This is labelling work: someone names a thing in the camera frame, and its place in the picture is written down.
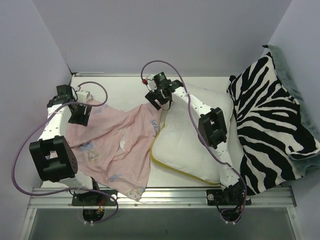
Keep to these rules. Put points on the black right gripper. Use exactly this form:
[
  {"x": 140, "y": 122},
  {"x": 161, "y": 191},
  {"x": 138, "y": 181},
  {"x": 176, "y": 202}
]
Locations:
[{"x": 157, "y": 98}]

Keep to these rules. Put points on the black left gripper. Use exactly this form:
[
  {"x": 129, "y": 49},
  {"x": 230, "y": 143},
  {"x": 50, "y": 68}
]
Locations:
[{"x": 80, "y": 114}]

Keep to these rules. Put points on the aluminium front rail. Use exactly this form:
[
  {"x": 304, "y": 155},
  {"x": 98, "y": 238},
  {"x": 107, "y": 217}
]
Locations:
[{"x": 170, "y": 198}]

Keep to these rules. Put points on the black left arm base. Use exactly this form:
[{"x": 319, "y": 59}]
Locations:
[{"x": 91, "y": 199}]

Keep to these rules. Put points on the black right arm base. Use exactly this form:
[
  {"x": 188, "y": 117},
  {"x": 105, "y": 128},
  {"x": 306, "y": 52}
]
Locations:
[{"x": 226, "y": 197}]

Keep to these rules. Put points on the zebra print pillow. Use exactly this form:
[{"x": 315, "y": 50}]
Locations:
[{"x": 268, "y": 127}]

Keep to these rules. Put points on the pink pillowcase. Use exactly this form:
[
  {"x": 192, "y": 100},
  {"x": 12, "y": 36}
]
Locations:
[{"x": 114, "y": 147}]

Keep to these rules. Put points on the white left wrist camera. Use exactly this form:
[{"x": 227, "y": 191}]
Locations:
[{"x": 83, "y": 96}]

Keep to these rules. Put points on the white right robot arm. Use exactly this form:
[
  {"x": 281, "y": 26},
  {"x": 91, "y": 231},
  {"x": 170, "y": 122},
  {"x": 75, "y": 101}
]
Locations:
[{"x": 210, "y": 123}]

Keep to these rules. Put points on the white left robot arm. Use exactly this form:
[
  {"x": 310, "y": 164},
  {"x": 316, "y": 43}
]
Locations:
[{"x": 52, "y": 155}]

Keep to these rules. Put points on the white pillow yellow trim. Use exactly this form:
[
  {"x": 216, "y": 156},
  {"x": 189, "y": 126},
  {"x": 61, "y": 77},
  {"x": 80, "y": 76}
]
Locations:
[{"x": 177, "y": 145}]

